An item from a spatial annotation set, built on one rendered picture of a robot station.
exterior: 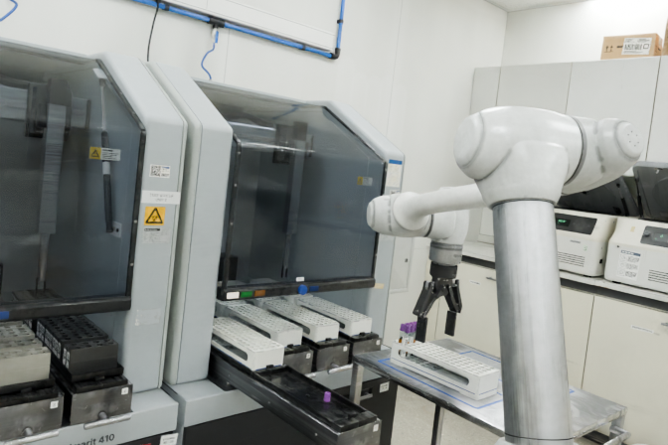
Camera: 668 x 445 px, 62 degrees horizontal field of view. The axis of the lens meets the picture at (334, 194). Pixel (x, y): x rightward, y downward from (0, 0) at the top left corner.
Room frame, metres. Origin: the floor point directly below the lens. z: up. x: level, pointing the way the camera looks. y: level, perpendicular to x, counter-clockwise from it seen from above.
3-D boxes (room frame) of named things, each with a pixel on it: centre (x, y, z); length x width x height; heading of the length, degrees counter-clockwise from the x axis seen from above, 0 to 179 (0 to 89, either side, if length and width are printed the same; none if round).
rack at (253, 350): (1.55, 0.22, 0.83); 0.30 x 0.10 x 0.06; 42
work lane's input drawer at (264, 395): (1.42, 0.10, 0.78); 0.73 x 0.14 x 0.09; 42
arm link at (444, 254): (1.54, -0.33, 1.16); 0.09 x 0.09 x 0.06
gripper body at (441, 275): (1.54, -0.33, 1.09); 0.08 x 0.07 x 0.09; 133
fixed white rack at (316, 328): (1.84, 0.07, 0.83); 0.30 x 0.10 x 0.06; 42
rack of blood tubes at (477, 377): (1.51, -0.35, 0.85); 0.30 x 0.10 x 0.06; 43
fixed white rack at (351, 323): (1.94, -0.04, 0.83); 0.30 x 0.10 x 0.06; 42
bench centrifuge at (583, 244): (3.48, -1.54, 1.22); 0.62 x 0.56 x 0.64; 131
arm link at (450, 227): (1.54, -0.31, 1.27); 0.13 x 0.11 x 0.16; 106
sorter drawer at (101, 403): (1.46, 0.68, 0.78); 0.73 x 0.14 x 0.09; 42
